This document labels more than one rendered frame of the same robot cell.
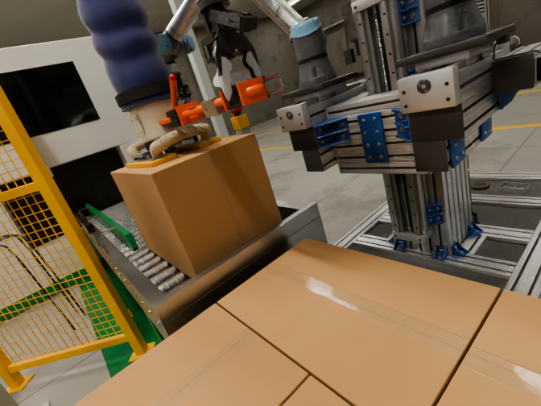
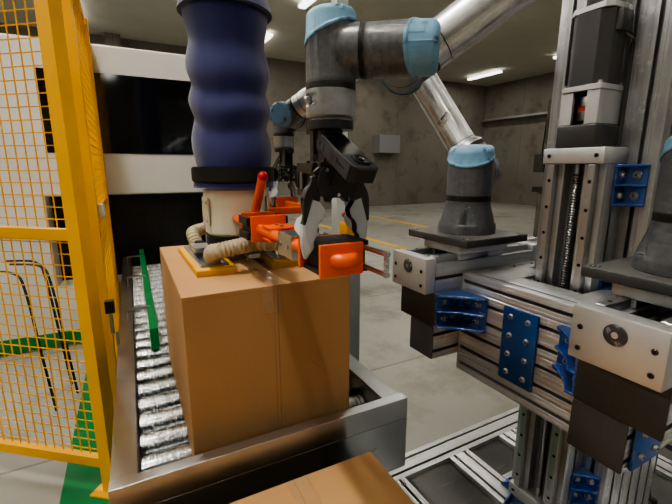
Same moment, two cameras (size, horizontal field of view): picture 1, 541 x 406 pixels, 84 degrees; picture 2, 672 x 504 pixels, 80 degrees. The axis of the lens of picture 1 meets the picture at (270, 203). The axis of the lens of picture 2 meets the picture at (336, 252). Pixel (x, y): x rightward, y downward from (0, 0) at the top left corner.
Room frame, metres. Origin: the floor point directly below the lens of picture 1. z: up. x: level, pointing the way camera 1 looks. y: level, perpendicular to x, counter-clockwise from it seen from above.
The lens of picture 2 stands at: (0.16, -0.10, 1.21)
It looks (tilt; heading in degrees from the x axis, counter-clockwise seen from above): 12 degrees down; 7
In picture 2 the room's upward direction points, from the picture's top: straight up
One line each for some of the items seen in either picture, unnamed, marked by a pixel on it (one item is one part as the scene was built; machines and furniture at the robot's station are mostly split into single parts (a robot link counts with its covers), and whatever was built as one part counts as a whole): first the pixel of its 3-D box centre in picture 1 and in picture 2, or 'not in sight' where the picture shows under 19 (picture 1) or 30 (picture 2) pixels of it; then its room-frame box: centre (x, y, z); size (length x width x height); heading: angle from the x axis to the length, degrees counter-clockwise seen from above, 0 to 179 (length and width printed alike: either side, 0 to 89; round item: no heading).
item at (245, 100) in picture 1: (243, 94); (329, 254); (0.77, -0.02, 1.08); 0.08 x 0.07 x 0.05; 35
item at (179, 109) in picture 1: (185, 114); (263, 225); (1.06, 0.18, 1.08); 0.10 x 0.08 x 0.06; 125
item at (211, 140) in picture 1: (190, 142); (268, 247); (1.32, 0.24, 0.97); 0.34 x 0.10 x 0.05; 35
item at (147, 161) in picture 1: (147, 157); (204, 253); (1.21, 0.40, 0.97); 0.34 x 0.10 x 0.05; 35
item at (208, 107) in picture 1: (218, 105); (299, 243); (0.88, 0.05, 1.07); 0.07 x 0.07 x 0.04; 35
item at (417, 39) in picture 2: not in sight; (400, 52); (0.80, -0.12, 1.38); 0.11 x 0.11 x 0.08; 85
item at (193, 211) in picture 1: (192, 199); (244, 322); (1.26, 0.31, 0.75); 0.60 x 0.40 x 0.40; 34
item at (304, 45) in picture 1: (307, 39); (470, 169); (1.29, -0.33, 1.20); 0.13 x 0.12 x 0.14; 160
